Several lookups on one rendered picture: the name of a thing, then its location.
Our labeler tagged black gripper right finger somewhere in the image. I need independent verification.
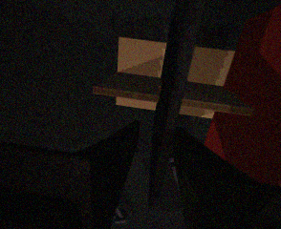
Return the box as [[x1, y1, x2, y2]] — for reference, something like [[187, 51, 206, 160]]
[[173, 127, 281, 229]]

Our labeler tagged dark red board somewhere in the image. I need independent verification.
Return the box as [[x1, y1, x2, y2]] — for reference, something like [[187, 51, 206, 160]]
[[204, 5, 281, 186]]

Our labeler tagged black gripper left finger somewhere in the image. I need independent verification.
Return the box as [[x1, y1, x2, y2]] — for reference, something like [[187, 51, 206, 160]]
[[0, 120, 141, 229]]

